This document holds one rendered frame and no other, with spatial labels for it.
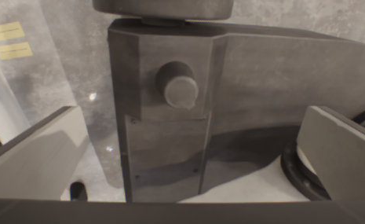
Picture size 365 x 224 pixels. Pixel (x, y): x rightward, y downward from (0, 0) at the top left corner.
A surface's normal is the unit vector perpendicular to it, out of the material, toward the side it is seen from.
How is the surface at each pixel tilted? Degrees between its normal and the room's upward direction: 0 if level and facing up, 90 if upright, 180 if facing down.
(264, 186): 90
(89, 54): 0
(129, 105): 45
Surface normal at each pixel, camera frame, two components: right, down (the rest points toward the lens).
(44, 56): 0.22, 0.50
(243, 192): 0.07, -0.87
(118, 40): -0.54, 0.38
